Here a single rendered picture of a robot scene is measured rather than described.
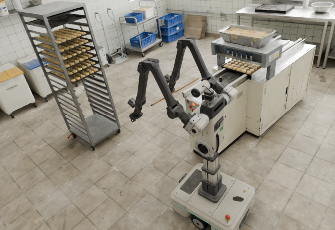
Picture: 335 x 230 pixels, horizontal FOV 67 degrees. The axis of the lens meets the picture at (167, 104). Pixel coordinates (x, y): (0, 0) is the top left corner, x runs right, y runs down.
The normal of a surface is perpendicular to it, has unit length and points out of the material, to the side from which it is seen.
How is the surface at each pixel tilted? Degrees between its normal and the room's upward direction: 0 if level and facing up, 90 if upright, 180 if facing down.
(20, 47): 90
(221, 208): 0
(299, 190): 0
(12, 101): 95
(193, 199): 0
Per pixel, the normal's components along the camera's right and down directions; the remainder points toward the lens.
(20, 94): 0.75, 0.31
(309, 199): -0.13, -0.83
